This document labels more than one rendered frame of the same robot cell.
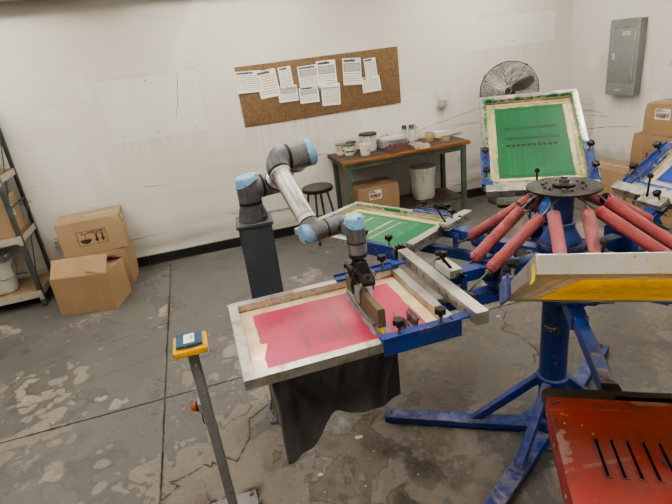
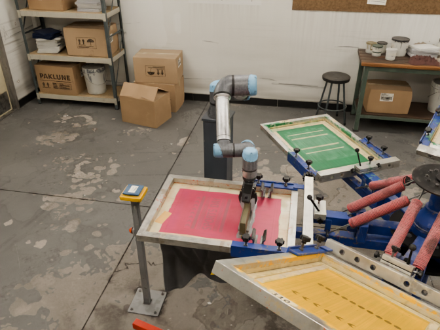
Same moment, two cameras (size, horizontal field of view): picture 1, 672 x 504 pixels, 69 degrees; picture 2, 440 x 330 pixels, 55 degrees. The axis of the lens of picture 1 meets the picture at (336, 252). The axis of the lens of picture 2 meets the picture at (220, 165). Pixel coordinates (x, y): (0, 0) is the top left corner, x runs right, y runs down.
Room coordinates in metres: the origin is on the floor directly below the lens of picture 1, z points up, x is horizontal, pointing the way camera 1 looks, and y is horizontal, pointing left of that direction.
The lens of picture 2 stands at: (0.00, -0.73, 2.39)
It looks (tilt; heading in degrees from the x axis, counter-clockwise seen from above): 31 degrees down; 25
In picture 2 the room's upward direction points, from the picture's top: straight up
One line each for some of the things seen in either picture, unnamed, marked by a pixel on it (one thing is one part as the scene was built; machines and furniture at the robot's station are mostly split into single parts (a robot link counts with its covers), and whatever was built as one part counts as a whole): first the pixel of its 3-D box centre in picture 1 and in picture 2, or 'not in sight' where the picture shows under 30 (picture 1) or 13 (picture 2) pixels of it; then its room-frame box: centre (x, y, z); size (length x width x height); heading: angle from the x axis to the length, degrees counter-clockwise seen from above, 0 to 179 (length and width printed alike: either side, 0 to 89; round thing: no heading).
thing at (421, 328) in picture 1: (420, 334); (262, 251); (1.48, -0.26, 0.98); 0.30 x 0.05 x 0.07; 104
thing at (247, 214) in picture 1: (252, 210); (218, 107); (2.39, 0.40, 1.25); 0.15 x 0.15 x 0.10
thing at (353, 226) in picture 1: (354, 228); (249, 158); (1.75, -0.08, 1.31); 0.09 x 0.08 x 0.11; 27
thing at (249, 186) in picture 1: (249, 187); (219, 91); (2.39, 0.39, 1.37); 0.13 x 0.12 x 0.14; 117
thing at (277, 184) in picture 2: (366, 276); (272, 188); (2.02, -0.13, 0.98); 0.30 x 0.05 x 0.07; 104
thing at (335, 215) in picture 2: (460, 274); (329, 217); (1.83, -0.51, 1.02); 0.17 x 0.06 x 0.05; 104
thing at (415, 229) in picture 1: (394, 215); (332, 142); (2.60, -0.35, 1.05); 1.08 x 0.61 x 0.23; 44
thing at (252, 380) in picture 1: (334, 316); (223, 211); (1.69, 0.04, 0.97); 0.79 x 0.58 x 0.04; 104
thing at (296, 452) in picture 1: (343, 399); (206, 268); (1.48, 0.04, 0.74); 0.46 x 0.04 x 0.42; 104
